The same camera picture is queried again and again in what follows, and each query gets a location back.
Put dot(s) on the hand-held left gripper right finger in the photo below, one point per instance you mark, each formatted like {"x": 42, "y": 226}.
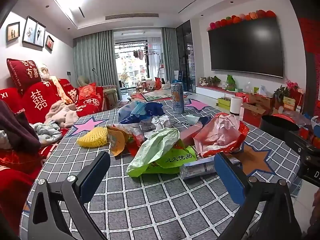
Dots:
{"x": 230, "y": 180}

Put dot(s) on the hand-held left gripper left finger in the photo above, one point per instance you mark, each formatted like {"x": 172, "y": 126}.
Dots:
{"x": 93, "y": 172}

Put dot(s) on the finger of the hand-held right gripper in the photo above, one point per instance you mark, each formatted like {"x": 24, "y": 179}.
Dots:
{"x": 300, "y": 142}

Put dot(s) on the black trash bin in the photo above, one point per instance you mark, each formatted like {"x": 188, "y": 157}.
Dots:
{"x": 277, "y": 126}

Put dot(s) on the yellow foam fruit net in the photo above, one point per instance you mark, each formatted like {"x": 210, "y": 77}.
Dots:
{"x": 92, "y": 137}

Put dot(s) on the person's right hand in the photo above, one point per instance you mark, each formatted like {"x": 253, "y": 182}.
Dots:
{"x": 317, "y": 210}

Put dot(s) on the clear plastic bottle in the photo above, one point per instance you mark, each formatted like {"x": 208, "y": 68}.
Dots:
{"x": 200, "y": 168}

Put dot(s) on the orange snack packet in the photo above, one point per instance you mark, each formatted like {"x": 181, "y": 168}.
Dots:
{"x": 117, "y": 140}

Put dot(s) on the pink and red plastic bag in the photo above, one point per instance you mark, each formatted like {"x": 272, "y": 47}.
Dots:
{"x": 220, "y": 135}

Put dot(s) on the potted plant with pink flowers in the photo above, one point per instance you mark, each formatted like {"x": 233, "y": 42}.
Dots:
{"x": 283, "y": 92}

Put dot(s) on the open red cardboard box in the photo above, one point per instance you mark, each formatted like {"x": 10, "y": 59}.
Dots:
{"x": 252, "y": 116}

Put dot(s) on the brown cardboard box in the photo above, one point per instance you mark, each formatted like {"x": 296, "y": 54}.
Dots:
{"x": 263, "y": 100}

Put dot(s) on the grey checked tablecloth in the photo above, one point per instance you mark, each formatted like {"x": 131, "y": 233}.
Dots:
{"x": 140, "y": 205}

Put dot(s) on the pink box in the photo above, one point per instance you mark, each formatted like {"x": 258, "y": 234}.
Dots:
{"x": 190, "y": 133}

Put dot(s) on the grey patterned cloth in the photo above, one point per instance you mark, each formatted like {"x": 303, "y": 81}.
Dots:
{"x": 47, "y": 132}

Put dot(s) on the pink blanket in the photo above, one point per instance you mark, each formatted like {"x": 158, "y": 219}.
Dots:
{"x": 63, "y": 115}

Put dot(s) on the green plastic bag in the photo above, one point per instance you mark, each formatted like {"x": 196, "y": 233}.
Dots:
{"x": 160, "y": 150}

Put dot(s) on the light blue plastic wrapper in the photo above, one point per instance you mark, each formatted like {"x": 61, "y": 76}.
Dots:
{"x": 192, "y": 119}

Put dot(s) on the white cylindrical bin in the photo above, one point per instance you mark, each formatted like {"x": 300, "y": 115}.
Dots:
{"x": 236, "y": 105}

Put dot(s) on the blue plastic bag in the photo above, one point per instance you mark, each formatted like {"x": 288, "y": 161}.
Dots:
{"x": 140, "y": 111}

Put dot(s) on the green boxes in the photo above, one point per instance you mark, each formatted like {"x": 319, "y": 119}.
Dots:
{"x": 223, "y": 103}

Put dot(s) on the beige armchair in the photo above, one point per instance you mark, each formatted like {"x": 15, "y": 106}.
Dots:
{"x": 110, "y": 93}

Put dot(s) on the red embroidered cushion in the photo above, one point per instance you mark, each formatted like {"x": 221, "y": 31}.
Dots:
{"x": 87, "y": 89}

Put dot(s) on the crumpled silver wrapper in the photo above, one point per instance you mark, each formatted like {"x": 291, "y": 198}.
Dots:
{"x": 161, "y": 123}

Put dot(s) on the dark maroon cloth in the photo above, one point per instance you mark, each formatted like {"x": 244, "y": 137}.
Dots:
{"x": 17, "y": 127}

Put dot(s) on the orange cloth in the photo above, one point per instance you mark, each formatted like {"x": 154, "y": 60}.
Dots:
{"x": 60, "y": 90}

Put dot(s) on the green frog toy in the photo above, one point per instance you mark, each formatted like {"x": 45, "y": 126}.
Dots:
{"x": 231, "y": 82}

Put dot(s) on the white and red tv cabinet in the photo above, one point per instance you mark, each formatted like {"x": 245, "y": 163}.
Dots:
{"x": 212, "y": 90}

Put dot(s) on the red covered sofa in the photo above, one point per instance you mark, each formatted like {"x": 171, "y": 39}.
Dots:
{"x": 37, "y": 100}

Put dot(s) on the black floor lamp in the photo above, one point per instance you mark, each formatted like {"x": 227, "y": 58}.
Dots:
{"x": 95, "y": 76}

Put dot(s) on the tall blue drink can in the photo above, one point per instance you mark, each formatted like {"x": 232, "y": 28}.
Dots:
{"x": 177, "y": 97}

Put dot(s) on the cluttered low table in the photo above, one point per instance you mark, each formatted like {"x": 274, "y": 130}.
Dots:
{"x": 155, "y": 96}

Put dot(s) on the green potted plant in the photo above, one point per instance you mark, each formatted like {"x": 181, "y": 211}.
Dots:
{"x": 213, "y": 80}

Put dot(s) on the grey curtain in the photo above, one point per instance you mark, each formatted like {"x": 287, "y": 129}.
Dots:
{"x": 95, "y": 57}
{"x": 169, "y": 52}

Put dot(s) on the red lettered pillow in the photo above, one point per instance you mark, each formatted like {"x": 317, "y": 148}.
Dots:
{"x": 23, "y": 73}

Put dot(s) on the dark glass cabinet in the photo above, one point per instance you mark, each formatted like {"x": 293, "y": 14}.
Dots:
{"x": 186, "y": 55}

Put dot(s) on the row of paper lanterns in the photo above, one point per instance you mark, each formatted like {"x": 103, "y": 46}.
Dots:
{"x": 240, "y": 18}

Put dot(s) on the ceiling air vent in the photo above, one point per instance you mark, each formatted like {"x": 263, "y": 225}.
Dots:
{"x": 131, "y": 16}

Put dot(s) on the red wall decoration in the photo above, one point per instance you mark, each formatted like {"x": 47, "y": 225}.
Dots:
{"x": 310, "y": 35}

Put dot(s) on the black wall television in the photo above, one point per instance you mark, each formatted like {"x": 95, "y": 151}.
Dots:
{"x": 245, "y": 47}

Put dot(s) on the small red picture frame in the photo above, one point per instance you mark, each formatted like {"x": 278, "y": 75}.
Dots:
{"x": 49, "y": 43}

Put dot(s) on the narrow black picture frame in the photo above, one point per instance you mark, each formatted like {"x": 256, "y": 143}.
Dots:
{"x": 40, "y": 35}

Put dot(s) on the large black picture frame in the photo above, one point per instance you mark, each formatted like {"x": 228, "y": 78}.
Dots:
{"x": 29, "y": 30}

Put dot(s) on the small brown picture frame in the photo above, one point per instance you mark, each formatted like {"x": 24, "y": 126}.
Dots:
{"x": 13, "y": 31}

